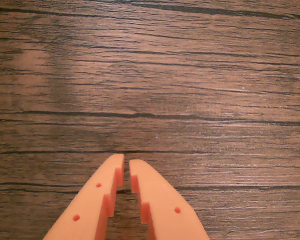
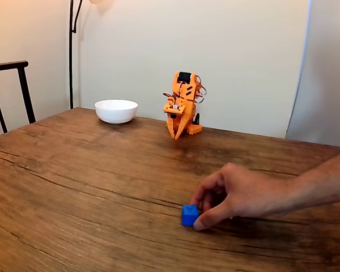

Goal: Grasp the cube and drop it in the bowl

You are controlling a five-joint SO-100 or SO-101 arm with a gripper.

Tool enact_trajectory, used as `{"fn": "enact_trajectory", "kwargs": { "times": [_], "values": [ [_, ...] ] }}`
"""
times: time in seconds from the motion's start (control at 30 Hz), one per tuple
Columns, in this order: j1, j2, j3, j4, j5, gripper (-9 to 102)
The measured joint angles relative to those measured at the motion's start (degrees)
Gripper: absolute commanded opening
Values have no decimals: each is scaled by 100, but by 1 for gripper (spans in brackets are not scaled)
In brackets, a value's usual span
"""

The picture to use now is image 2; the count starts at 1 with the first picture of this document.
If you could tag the blue cube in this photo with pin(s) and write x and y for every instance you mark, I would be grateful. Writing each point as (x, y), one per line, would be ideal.
(189, 216)

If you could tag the white bowl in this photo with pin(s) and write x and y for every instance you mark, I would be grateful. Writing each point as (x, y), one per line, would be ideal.
(116, 112)

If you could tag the person's hand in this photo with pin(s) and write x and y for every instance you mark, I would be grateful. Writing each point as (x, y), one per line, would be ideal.
(243, 195)

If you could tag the black table clamp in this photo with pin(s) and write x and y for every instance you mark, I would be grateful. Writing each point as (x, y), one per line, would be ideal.
(197, 119)

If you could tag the black floor lamp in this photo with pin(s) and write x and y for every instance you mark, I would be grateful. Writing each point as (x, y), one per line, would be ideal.
(71, 71)

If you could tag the black chair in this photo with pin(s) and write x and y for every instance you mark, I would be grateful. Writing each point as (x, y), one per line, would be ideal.
(24, 85)

